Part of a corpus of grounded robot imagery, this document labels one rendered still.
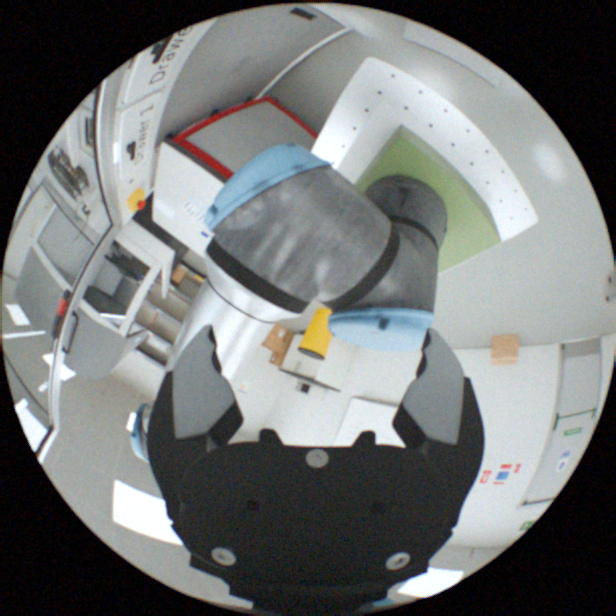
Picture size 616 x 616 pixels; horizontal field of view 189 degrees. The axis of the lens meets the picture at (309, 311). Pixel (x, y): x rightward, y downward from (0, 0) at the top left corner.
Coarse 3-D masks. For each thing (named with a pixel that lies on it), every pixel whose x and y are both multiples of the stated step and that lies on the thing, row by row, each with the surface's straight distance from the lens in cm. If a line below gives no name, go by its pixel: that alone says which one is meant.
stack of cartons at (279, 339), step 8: (272, 328) 470; (280, 328) 479; (272, 336) 470; (280, 336) 479; (288, 336) 488; (264, 344) 464; (272, 344) 471; (280, 344) 480; (288, 344) 490; (280, 352) 481; (272, 360) 489; (280, 360) 482
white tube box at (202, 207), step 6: (192, 198) 78; (198, 198) 79; (186, 204) 81; (192, 204) 78; (198, 204) 78; (204, 204) 79; (186, 210) 84; (192, 210) 81; (198, 210) 78; (204, 210) 78; (192, 216) 84; (198, 216) 81; (204, 216) 79; (198, 222) 84; (204, 222) 81
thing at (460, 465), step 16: (464, 384) 10; (464, 400) 9; (464, 416) 9; (480, 416) 9; (464, 432) 8; (480, 432) 9; (432, 448) 7; (448, 448) 8; (464, 448) 8; (480, 448) 8; (448, 464) 7; (464, 464) 8; (480, 464) 8; (448, 480) 7; (464, 480) 8; (464, 496) 8; (448, 512) 7; (448, 528) 7
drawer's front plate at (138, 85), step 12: (180, 36) 51; (192, 36) 53; (168, 48) 51; (180, 48) 53; (144, 60) 48; (132, 72) 50; (144, 72) 50; (156, 72) 53; (168, 72) 56; (132, 84) 50; (144, 84) 53; (156, 84) 56; (132, 96) 52
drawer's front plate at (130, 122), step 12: (156, 96) 59; (132, 108) 55; (144, 108) 58; (156, 108) 62; (120, 120) 57; (132, 120) 58; (144, 120) 62; (120, 132) 58; (132, 132) 61; (144, 132) 66; (120, 144) 61; (120, 156) 64; (144, 156) 75; (120, 168) 68; (132, 168) 73
